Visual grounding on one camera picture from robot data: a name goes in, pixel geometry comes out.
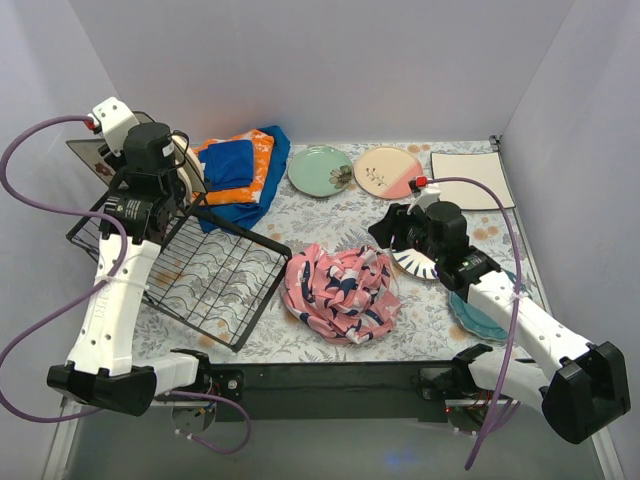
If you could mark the mint green flower plate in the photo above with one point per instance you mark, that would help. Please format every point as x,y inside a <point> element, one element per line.
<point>320,171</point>

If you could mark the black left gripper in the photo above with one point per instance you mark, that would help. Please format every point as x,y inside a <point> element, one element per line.
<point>116,160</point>

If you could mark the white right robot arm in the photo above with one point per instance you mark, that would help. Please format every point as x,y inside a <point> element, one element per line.
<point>579,387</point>

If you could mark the aluminium frame rail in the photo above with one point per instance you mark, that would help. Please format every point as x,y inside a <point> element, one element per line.
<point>113,446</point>

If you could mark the blue and orange cloth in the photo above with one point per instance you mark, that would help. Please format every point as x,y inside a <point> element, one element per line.
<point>242,174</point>

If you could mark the cream and pink plate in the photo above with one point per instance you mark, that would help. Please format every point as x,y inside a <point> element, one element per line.
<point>385,172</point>

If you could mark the blue striped white plate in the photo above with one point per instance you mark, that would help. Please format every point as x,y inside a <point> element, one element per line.
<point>415,264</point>

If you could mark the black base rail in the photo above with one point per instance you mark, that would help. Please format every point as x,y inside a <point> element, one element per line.
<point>343,391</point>

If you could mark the floral table mat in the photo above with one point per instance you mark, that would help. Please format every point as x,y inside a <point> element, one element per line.
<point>425,328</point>

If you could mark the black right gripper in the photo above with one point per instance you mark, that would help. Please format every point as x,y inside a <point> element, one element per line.
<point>395,228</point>

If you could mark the teal round plate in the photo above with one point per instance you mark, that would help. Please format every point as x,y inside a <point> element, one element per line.
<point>476,321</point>

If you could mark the cream round plate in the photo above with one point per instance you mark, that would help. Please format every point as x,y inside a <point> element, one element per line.
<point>190,170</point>

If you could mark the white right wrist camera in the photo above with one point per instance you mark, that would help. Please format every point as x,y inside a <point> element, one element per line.
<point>425,193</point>

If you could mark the rear white square plate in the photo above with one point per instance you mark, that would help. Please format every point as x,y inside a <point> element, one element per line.
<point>143,117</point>

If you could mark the white square black-rimmed plate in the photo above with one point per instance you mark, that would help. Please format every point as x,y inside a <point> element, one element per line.
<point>484,168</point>

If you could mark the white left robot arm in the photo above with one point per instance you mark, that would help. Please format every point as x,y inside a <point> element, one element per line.
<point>99,370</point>

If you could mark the black wire dish rack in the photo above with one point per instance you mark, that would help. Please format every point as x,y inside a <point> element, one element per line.
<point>212,278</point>

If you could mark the pink navy patterned shorts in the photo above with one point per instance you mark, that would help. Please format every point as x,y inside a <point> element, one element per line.
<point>345,297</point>

